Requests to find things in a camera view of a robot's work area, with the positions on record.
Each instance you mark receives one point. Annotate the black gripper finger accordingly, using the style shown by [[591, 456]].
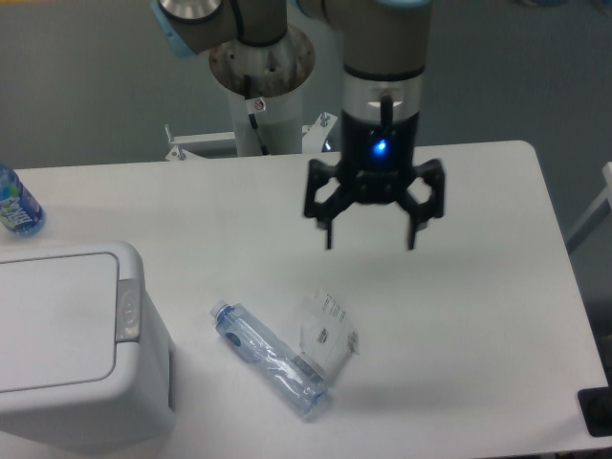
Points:
[[433, 175], [319, 175]]

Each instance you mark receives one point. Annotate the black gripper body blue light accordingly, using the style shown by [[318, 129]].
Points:
[[376, 161]]

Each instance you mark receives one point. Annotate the white push-lid trash can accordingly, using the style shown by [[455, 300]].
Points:
[[86, 360]]

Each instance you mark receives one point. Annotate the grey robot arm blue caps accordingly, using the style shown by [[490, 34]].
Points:
[[260, 59]]

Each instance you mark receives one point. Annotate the crumpled white plastic bag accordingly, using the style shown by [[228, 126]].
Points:
[[328, 336]]

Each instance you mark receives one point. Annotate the empty clear plastic bottle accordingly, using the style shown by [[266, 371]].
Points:
[[285, 370]]

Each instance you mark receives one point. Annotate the black clamp at table edge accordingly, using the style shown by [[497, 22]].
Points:
[[595, 404]]

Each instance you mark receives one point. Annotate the blue labelled water bottle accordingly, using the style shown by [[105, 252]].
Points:
[[21, 214]]

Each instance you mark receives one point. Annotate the white robot pedestal with brackets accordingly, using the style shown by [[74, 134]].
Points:
[[260, 126]]

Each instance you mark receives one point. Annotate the white frame at right edge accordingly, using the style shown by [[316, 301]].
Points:
[[594, 214]]

